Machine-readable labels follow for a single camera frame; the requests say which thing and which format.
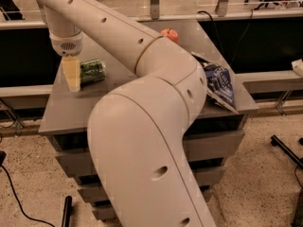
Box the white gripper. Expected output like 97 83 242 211
49 32 83 92

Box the green soda can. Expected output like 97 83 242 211
80 60 106 84

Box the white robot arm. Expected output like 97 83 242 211
37 0 217 227

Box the red apple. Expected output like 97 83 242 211
161 28 179 44

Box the blue chip bag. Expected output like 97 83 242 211
191 52 238 114

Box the black floor bar left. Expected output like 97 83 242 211
62 196 72 227

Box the black floor bar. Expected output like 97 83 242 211
62 196 72 227
271 135 303 169

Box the grey drawer cabinet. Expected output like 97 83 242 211
38 19 259 221

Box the black floor bar right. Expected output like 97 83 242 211
271 135 303 169

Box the black floor cable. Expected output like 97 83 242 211
0 150 56 227

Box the black hanging cable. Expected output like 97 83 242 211
197 9 255 67

